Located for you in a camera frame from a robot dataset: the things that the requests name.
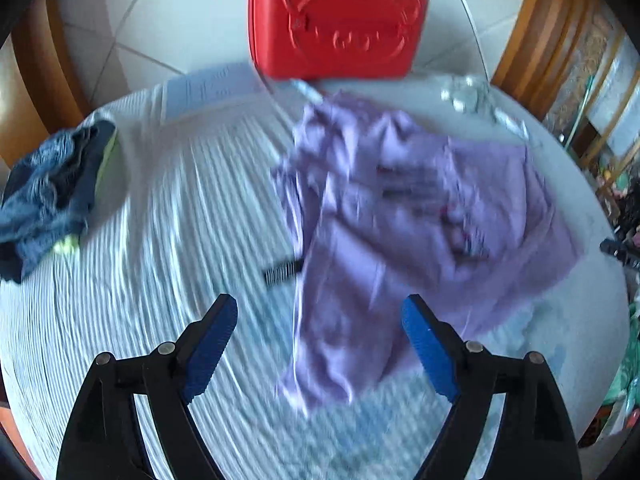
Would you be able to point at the red bear case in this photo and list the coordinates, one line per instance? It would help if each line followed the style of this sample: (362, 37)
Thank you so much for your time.
(340, 15)

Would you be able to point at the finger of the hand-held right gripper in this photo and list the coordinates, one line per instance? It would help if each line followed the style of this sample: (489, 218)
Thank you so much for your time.
(620, 251)

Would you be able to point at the black comb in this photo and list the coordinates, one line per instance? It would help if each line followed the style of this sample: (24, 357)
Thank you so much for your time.
(282, 274)

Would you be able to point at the purple shirt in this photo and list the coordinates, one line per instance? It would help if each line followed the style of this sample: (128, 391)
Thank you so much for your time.
(400, 235)

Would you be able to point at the white tube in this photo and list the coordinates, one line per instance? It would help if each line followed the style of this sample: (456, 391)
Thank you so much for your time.
(510, 124)

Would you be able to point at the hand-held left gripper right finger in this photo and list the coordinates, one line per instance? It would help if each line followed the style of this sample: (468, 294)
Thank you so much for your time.
(430, 350)

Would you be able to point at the light blue paper sheet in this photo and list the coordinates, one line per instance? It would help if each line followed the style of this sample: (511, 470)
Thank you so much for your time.
(210, 87)

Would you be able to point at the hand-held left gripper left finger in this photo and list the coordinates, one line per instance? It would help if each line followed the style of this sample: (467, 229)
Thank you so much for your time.
(210, 345)

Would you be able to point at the blue denim garment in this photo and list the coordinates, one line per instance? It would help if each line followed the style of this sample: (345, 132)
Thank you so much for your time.
(45, 200)

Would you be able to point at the white padded headboard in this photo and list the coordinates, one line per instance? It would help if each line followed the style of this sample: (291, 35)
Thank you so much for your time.
(175, 10)

